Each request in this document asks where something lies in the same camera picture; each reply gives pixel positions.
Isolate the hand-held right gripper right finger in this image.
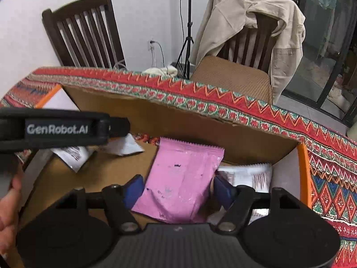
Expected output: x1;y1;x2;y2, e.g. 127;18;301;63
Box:
213;174;303;233

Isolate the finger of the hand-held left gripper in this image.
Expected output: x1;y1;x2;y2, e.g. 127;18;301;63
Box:
108;116;131;139

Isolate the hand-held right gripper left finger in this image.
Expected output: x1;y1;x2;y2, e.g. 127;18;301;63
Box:
53;174;144;235

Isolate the cardboard box with orange edges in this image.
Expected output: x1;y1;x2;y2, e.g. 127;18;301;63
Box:
6;84;312;268

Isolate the pink snack packet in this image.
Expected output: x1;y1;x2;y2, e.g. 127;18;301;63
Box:
131;137;225;224

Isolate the person's left hand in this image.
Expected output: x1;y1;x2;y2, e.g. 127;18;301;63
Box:
0;172;24;260

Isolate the white snack packet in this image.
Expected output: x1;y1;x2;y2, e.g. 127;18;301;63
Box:
52;146;96;173
218;163;272;219
107;133;145;156

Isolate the cream cloth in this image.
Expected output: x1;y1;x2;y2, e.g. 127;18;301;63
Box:
142;65;179;78

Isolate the red patterned tablecloth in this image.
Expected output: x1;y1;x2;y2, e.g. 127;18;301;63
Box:
0;66;357;268

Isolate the wooden chair with woven seat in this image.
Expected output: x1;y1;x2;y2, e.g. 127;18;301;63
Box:
191;14;274;104

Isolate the dark wooden slatted chair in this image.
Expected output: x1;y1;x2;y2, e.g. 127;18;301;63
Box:
42;0;127;69

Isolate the black light stand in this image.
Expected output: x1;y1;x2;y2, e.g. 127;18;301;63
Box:
174;0;196;79

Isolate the pale bundle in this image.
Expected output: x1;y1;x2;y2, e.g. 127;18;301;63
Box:
328;84;352;113

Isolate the beige jacket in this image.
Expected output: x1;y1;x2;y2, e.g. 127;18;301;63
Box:
189;0;306;104

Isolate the glass sliding door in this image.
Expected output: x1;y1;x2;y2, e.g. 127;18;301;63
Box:
236;0;357;127

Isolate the white charger cable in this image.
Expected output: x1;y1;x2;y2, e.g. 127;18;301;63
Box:
152;42;166;68

